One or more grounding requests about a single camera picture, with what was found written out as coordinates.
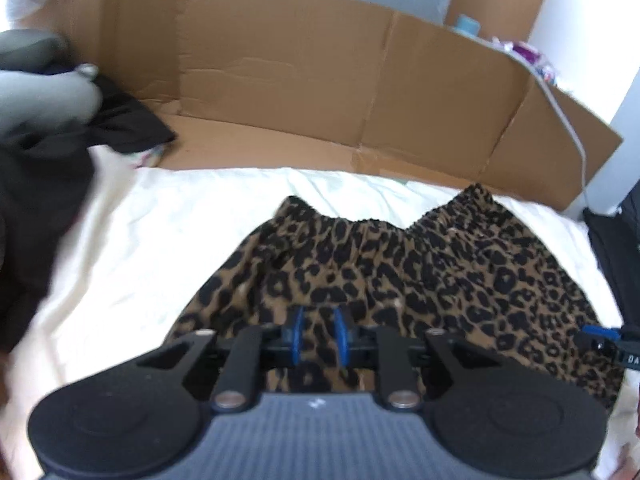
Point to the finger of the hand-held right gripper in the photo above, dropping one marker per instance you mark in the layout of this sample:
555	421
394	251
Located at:
600	335

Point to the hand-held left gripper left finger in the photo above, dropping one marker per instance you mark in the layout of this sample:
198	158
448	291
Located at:
296	337

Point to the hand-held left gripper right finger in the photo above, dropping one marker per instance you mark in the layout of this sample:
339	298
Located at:
343	337

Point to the leopard print shorts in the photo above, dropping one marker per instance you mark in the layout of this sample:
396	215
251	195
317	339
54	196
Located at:
425	270

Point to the black folded garment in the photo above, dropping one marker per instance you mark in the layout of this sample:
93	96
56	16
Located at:
620	260

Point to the bear print blanket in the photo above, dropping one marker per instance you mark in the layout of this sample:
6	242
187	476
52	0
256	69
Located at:
150	260

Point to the brown cardboard sheet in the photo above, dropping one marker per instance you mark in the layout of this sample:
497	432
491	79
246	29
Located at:
300	85

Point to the pink purple packet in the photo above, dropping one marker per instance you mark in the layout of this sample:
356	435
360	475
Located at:
525	55

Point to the black crumpled cloth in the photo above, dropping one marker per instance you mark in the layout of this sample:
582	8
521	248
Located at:
40	185

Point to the light blue bottle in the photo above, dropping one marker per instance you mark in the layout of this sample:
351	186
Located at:
467	24

